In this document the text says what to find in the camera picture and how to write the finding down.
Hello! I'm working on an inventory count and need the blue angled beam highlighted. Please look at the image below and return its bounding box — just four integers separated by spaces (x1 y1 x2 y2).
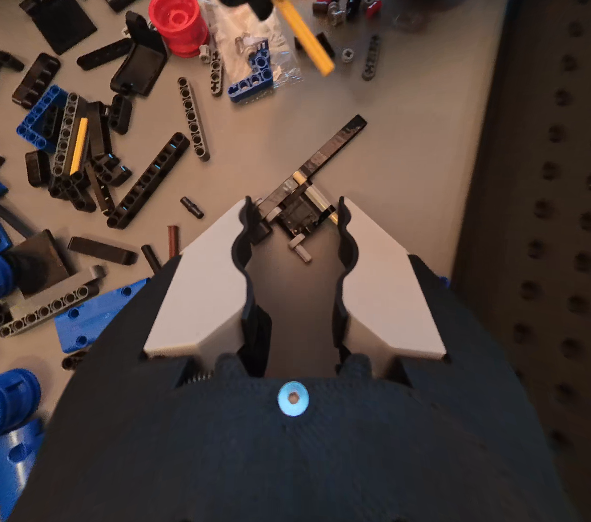
227 39 271 103
16 85 70 153

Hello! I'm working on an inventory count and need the dark grey long beam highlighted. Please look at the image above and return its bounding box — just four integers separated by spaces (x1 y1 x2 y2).
178 77 211 163

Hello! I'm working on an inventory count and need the blue wheel hub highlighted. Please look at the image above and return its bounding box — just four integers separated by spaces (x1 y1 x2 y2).
0 250 17 296
0 369 42 435

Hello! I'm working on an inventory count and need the blue rectangular panel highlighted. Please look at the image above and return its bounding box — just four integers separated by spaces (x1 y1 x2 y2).
54 277 151 354

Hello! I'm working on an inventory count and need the black curved panel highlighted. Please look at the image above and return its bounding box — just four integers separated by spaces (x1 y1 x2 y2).
110 11 169 97

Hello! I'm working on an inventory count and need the pile of black and blue bricks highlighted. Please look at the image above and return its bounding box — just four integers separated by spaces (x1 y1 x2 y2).
0 0 213 370

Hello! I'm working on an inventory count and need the clear bag of parts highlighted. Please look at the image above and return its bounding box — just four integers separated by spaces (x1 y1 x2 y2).
185 0 303 103

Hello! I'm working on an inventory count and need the blue curved panel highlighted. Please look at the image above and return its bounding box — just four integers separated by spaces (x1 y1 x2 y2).
0 418 45 513

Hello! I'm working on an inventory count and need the red wheel hub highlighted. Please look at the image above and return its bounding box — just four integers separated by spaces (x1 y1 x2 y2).
149 0 211 58

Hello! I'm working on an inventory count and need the black square panel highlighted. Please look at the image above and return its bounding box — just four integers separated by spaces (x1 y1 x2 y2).
19 0 99 55

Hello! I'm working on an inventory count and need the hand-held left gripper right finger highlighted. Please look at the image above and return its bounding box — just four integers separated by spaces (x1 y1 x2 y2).
332 195 448 377

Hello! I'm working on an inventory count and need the black beam frame assembly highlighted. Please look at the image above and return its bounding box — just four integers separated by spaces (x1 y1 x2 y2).
251 114 368 263

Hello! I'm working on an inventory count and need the black dotted mat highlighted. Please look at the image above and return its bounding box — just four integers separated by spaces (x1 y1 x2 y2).
450 0 591 522

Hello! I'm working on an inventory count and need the short yellow axle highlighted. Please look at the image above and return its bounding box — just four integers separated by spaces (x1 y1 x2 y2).
69 117 89 176

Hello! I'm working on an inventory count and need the short grey beam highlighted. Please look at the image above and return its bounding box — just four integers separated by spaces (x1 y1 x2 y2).
361 34 383 81
209 50 224 96

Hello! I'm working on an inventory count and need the yellow axle with black connector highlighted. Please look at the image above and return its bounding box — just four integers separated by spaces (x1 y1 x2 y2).
224 0 336 78

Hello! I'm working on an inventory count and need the grey desk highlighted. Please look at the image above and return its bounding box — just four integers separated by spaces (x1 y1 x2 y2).
0 0 518 440

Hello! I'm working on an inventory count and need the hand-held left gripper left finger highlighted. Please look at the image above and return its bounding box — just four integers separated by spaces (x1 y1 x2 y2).
142 195 273 377

